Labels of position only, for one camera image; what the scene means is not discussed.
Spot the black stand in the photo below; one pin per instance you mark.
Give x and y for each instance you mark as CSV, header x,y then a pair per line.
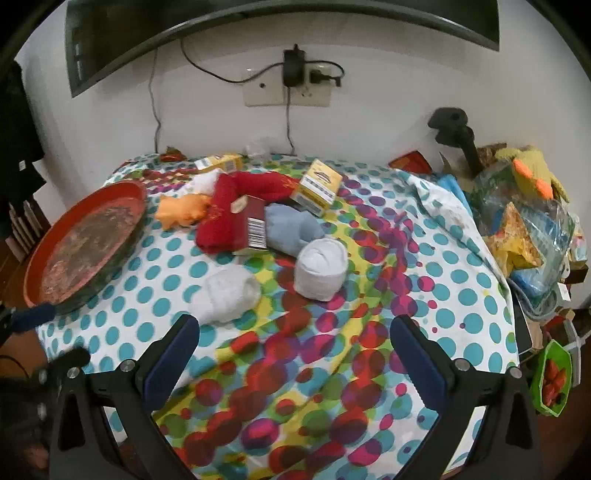
x,y
455,122

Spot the yellow cartoon print box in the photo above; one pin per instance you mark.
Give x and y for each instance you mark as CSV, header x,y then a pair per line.
x,y
314,189

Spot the black power adapter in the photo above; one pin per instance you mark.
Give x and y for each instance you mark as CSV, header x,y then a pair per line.
x,y
294,69

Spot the clear plastic bag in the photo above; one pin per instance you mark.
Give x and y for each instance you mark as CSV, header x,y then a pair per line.
x,y
554,226

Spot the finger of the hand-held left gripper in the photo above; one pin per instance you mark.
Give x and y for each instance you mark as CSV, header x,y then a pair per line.
x,y
32,317
69,358

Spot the dark hanging clothing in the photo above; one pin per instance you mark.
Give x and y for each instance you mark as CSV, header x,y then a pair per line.
x,y
18,138

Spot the red round tray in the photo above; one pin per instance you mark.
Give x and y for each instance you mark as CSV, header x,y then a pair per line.
x,y
83,249

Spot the yellow plush toy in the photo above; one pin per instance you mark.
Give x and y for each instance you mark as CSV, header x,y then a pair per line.
x,y
531,161

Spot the crumpled white sock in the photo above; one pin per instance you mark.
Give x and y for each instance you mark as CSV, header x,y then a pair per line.
x,y
203,182

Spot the black television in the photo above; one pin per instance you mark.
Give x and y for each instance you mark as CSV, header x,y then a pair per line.
x,y
277,14

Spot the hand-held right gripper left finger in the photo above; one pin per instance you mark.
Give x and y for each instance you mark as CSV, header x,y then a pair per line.
x,y
171,364

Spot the orange plush toy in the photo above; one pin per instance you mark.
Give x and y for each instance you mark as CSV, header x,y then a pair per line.
x,y
182,210

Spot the yellow snack packet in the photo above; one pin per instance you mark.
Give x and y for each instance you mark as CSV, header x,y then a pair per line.
x,y
515,240

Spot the light blue sock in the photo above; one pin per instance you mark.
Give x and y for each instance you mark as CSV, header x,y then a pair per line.
x,y
288,226

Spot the pile of red candies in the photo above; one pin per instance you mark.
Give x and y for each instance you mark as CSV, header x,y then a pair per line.
x,y
553,378

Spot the light blue cloth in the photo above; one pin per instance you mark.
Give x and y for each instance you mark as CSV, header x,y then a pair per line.
x,y
455,194

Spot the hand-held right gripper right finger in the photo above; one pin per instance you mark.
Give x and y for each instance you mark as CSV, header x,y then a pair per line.
x,y
425,364

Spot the beige wall socket plate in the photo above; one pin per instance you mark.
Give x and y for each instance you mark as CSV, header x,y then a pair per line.
x,y
268,94

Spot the dark red box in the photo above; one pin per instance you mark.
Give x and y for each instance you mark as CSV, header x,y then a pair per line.
x,y
249,217

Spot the red packet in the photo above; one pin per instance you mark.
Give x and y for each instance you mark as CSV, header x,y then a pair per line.
x,y
411,162

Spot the wooden chair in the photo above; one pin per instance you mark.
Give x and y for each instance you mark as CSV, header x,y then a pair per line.
x,y
27,230

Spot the clear plastic wrapper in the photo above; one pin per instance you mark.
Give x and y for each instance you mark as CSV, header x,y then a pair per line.
x,y
259,148

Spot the fuzzy white sock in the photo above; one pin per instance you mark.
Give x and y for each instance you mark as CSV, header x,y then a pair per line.
x,y
228,293

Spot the red embroidered sock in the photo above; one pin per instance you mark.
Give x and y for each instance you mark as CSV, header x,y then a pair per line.
x,y
214,226
263,187

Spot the polka dot tablecloth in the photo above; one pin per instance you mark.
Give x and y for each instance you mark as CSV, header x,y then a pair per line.
x,y
323,369

